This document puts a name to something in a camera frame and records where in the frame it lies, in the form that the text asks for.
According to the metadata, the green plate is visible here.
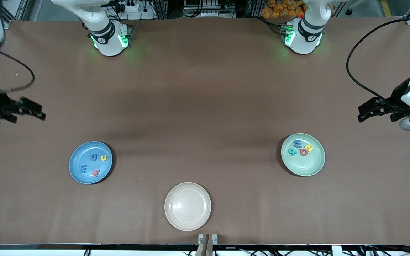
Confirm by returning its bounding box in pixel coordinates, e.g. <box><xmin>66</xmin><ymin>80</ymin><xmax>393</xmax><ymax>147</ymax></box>
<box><xmin>281</xmin><ymin>133</ymin><xmax>326</xmax><ymax>177</ymax></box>

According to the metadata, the blue plate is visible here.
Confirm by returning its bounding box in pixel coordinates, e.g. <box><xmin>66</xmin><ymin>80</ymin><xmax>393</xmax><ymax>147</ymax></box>
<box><xmin>69</xmin><ymin>141</ymin><xmax>113</xmax><ymax>185</ymax></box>

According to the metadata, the brown paper table cover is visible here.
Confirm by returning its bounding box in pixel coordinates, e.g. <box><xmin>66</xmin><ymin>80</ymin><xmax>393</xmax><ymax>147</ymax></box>
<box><xmin>0</xmin><ymin>17</ymin><xmax>410</xmax><ymax>246</ymax></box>

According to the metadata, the orange packet pile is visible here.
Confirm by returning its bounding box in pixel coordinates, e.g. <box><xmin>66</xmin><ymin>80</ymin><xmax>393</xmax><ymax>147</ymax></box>
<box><xmin>261</xmin><ymin>0</ymin><xmax>305</xmax><ymax>18</ymax></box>

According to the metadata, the white power strip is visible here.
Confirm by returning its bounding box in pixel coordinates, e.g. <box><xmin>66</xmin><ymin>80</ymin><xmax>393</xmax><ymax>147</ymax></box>
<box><xmin>114</xmin><ymin>0</ymin><xmax>145</xmax><ymax>13</ymax></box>

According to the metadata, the cream plate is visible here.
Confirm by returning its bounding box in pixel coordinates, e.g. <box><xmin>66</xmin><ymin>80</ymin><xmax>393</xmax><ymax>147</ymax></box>
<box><xmin>164</xmin><ymin>182</ymin><xmax>212</xmax><ymax>231</ymax></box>

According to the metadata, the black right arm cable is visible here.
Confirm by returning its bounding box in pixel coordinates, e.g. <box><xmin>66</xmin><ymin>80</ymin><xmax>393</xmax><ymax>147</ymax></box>
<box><xmin>0</xmin><ymin>49</ymin><xmax>36</xmax><ymax>94</ymax></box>

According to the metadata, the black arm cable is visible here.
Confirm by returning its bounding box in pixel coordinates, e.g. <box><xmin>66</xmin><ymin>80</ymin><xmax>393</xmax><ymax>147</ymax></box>
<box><xmin>346</xmin><ymin>16</ymin><xmax>410</xmax><ymax>109</ymax></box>
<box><xmin>0</xmin><ymin>49</ymin><xmax>36</xmax><ymax>94</ymax></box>

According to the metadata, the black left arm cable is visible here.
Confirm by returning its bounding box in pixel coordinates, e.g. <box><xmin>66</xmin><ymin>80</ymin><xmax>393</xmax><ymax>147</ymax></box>
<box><xmin>346</xmin><ymin>16</ymin><xmax>410</xmax><ymax>109</ymax></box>

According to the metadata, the black base cable bundle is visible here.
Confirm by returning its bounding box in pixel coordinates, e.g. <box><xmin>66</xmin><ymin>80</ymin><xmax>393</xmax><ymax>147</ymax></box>
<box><xmin>258</xmin><ymin>16</ymin><xmax>288</xmax><ymax>36</ymax></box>

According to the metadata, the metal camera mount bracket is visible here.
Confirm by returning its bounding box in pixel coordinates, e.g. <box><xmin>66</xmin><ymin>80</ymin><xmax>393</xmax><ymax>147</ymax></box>
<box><xmin>195</xmin><ymin>234</ymin><xmax>219</xmax><ymax>256</ymax></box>

